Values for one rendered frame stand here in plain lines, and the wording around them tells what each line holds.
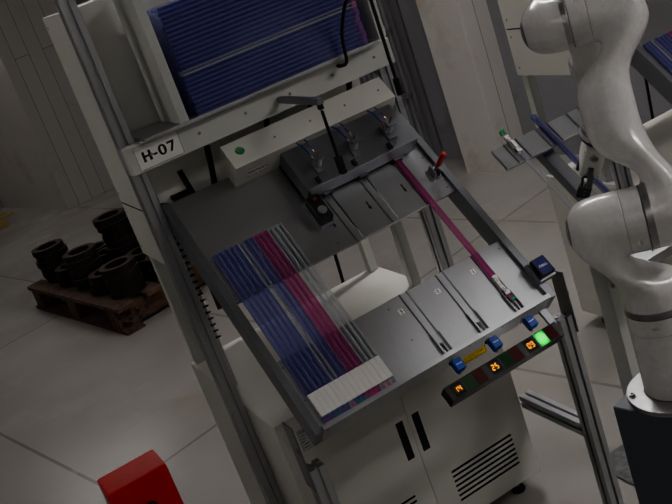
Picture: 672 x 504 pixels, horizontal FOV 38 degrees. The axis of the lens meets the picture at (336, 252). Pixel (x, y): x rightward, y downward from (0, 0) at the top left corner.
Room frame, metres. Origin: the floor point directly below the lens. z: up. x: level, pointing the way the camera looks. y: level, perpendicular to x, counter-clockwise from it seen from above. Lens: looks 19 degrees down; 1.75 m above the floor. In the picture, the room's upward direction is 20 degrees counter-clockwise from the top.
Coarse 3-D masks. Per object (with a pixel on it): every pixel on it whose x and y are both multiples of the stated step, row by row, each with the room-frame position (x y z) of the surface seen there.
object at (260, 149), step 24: (336, 96) 2.56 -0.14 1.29; (360, 96) 2.56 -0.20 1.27; (384, 96) 2.56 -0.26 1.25; (288, 120) 2.50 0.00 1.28; (312, 120) 2.50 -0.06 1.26; (336, 120) 2.50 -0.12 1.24; (240, 144) 2.44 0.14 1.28; (264, 144) 2.44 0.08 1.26; (288, 144) 2.44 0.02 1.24; (240, 168) 2.39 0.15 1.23; (264, 168) 2.44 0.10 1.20
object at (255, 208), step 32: (416, 160) 2.50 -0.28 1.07; (224, 192) 2.42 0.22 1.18; (256, 192) 2.42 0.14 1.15; (288, 192) 2.42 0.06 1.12; (352, 192) 2.42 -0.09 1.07; (384, 192) 2.42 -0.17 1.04; (416, 192) 2.42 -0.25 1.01; (448, 192) 2.42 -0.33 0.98; (192, 224) 2.35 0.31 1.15; (224, 224) 2.35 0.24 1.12; (256, 224) 2.34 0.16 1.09; (288, 224) 2.34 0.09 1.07; (352, 224) 2.34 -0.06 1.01; (384, 224) 2.34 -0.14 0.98; (320, 256) 2.27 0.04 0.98
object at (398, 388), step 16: (528, 304) 2.14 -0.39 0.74; (544, 304) 2.17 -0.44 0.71; (512, 320) 2.11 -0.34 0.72; (480, 336) 2.07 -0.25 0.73; (448, 352) 2.04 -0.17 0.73; (464, 352) 2.08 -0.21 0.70; (432, 368) 2.03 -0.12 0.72; (400, 384) 1.98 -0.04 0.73; (416, 384) 2.04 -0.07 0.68; (368, 400) 1.95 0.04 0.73; (384, 400) 1.99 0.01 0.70; (352, 416) 1.95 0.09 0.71; (336, 432) 1.96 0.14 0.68
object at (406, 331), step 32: (416, 288) 2.20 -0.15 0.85; (448, 288) 2.20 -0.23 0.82; (480, 288) 2.19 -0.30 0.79; (512, 288) 2.19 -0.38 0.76; (384, 320) 2.13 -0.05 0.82; (416, 320) 2.13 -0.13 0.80; (448, 320) 2.13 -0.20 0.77; (480, 320) 2.13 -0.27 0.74; (384, 352) 2.07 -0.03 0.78; (416, 352) 2.07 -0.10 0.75
